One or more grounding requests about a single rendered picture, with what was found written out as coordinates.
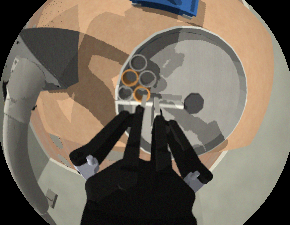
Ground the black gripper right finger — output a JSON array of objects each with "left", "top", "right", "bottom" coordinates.
[{"left": 150, "top": 97, "right": 213, "bottom": 196}]

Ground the bronze ring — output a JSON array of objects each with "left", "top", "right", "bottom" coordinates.
[
  {"left": 121, "top": 68, "right": 140, "bottom": 86},
  {"left": 133, "top": 84, "right": 150, "bottom": 102}
]

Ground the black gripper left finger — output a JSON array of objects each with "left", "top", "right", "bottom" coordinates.
[{"left": 69, "top": 94, "right": 147, "bottom": 193}]

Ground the grey metal ring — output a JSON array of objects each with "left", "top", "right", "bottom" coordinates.
[
  {"left": 138, "top": 69, "right": 156, "bottom": 88},
  {"left": 117, "top": 84, "right": 135, "bottom": 101},
  {"left": 129, "top": 54, "right": 148, "bottom": 72}
]

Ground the blue shallow tray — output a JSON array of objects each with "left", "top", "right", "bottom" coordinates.
[{"left": 129, "top": 0, "right": 199, "bottom": 20}]

